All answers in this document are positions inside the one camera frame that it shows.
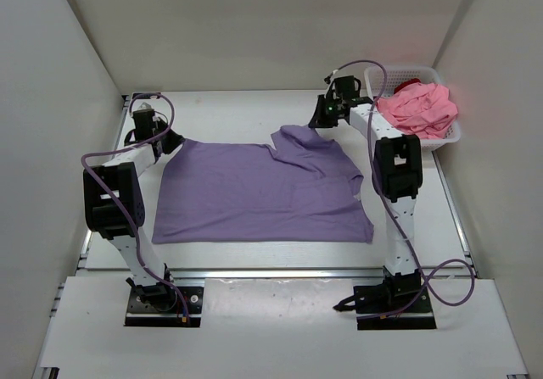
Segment aluminium rail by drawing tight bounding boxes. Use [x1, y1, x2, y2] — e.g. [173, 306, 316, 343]
[76, 266, 479, 282]

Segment pink t shirt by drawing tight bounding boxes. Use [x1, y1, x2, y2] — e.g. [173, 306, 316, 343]
[377, 83, 459, 140]

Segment purple cable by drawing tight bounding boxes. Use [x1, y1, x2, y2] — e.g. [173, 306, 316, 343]
[81, 92, 192, 325]
[326, 59, 476, 323]

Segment white plastic basket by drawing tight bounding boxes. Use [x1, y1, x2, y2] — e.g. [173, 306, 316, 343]
[364, 65, 461, 151]

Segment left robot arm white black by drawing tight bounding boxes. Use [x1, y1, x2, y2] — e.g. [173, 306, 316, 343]
[81, 102, 189, 318]

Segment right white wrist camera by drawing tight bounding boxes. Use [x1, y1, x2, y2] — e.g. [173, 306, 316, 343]
[324, 70, 339, 85]

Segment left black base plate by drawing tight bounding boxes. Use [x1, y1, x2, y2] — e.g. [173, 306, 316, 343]
[124, 286, 204, 328]

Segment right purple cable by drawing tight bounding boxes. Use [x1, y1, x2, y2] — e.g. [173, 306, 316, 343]
[326, 59, 476, 323]

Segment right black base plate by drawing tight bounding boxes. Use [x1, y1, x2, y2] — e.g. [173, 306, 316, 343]
[353, 286, 437, 331]

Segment purple t shirt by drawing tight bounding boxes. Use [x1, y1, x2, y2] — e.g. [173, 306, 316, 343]
[152, 125, 374, 244]

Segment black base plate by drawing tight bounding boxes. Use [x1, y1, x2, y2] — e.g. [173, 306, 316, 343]
[353, 286, 437, 331]
[124, 286, 204, 328]

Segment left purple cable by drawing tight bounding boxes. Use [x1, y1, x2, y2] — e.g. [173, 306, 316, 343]
[81, 92, 192, 325]

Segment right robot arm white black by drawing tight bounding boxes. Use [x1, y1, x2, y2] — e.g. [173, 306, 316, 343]
[309, 75, 423, 314]

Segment red t shirt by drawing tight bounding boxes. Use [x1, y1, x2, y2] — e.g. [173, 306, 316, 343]
[394, 78, 422, 94]

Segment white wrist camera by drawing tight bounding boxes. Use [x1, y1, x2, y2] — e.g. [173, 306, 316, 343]
[324, 70, 339, 85]
[136, 103, 153, 112]

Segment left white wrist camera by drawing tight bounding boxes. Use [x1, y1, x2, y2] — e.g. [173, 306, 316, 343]
[136, 103, 153, 112]

